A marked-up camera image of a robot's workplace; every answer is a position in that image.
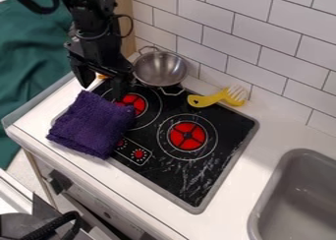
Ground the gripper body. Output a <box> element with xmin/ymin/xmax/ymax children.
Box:
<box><xmin>63</xmin><ymin>20</ymin><xmax>136</xmax><ymax>80</ymax></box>

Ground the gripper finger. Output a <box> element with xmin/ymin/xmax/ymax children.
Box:
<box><xmin>69</xmin><ymin>56</ymin><xmax>97</xmax><ymax>90</ymax></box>
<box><xmin>108</xmin><ymin>76</ymin><xmax>133</xmax><ymax>102</ymax></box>

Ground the yellow brush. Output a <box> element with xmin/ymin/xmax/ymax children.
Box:
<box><xmin>186</xmin><ymin>84</ymin><xmax>250</xmax><ymax>108</ymax></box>

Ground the purple cloth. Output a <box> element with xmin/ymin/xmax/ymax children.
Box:
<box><xmin>45</xmin><ymin>90</ymin><xmax>137</xmax><ymax>160</ymax></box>

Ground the silver pot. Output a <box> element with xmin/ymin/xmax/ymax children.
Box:
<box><xmin>132</xmin><ymin>45</ymin><xmax>190</xmax><ymax>89</ymax></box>

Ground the green cloth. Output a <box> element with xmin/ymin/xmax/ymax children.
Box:
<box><xmin>0</xmin><ymin>0</ymin><xmax>84</xmax><ymax>170</ymax></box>

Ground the toy stove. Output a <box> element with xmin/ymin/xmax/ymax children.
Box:
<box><xmin>51</xmin><ymin>78</ymin><xmax>260</xmax><ymax>215</ymax></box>

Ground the toy sink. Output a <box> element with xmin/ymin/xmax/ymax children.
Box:
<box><xmin>245</xmin><ymin>148</ymin><xmax>336</xmax><ymax>240</ymax></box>

